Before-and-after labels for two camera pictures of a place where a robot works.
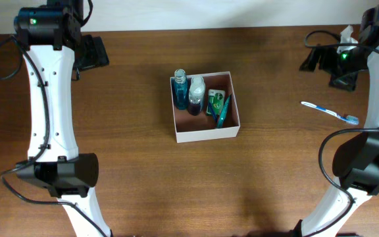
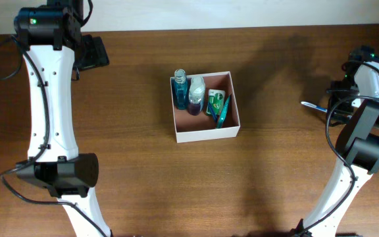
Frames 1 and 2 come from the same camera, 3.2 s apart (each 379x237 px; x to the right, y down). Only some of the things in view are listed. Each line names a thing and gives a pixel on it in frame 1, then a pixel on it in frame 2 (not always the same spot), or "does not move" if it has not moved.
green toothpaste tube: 224,112 does not move
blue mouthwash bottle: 180,89 does not move
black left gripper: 97,54 does not move
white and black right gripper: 346,81 → 347,108
